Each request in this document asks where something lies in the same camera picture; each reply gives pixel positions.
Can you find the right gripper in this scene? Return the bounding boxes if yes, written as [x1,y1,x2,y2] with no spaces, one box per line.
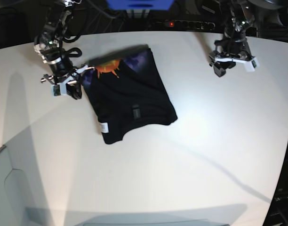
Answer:
[40,65,95,100]

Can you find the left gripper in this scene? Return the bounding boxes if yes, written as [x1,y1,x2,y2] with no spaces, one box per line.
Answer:
[208,44,254,78]

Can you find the black T-shirt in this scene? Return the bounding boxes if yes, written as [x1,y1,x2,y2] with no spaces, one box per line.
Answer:
[81,44,177,145]

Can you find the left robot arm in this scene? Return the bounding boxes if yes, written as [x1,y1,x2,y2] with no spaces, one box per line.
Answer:
[208,0,259,77]

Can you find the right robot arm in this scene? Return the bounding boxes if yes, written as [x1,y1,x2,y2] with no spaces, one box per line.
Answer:
[34,0,90,100]

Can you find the white shirt label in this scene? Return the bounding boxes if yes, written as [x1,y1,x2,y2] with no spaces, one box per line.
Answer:
[98,122,109,134]

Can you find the black power strip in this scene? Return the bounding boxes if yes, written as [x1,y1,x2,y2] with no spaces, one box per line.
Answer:
[159,20,216,31]

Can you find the blue plastic box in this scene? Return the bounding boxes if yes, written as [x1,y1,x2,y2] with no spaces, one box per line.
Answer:
[106,0,174,10]

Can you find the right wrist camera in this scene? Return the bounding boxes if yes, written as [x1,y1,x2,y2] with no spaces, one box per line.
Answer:
[51,83,67,97]

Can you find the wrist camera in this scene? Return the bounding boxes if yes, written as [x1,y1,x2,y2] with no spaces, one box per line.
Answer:
[244,57,259,72]
[51,83,67,97]

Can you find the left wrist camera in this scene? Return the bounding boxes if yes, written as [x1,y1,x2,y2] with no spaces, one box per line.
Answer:
[244,57,259,72]

